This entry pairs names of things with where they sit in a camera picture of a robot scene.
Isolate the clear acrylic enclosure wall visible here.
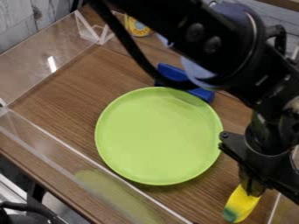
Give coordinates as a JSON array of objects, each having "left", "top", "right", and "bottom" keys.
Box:
[{"left": 0, "top": 99, "right": 193, "bottom": 224}]

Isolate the black cable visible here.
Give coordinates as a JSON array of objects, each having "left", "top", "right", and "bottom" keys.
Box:
[{"left": 87, "top": 0, "right": 197, "bottom": 91}]

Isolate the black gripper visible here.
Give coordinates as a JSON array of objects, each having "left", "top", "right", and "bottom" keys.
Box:
[{"left": 218, "top": 130, "right": 299, "bottom": 205}]

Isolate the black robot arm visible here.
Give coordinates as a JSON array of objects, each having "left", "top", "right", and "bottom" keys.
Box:
[{"left": 109, "top": 0, "right": 299, "bottom": 205}]

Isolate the green round plate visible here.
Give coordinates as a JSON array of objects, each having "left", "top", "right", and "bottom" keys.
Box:
[{"left": 95, "top": 87, "right": 223, "bottom": 186}]

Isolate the yellow green banana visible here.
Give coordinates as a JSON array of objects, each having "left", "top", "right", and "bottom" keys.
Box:
[{"left": 222, "top": 185, "right": 261, "bottom": 224}]

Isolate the yellow labelled tin can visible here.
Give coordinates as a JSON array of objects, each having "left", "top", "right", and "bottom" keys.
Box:
[{"left": 126, "top": 15, "right": 151, "bottom": 38}]

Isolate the blue plastic block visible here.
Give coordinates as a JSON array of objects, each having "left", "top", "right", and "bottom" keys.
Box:
[{"left": 158, "top": 63, "right": 215, "bottom": 104}]

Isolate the clear acrylic triangle bracket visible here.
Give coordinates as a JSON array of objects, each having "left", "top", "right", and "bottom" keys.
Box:
[{"left": 74, "top": 10, "right": 115, "bottom": 46}]

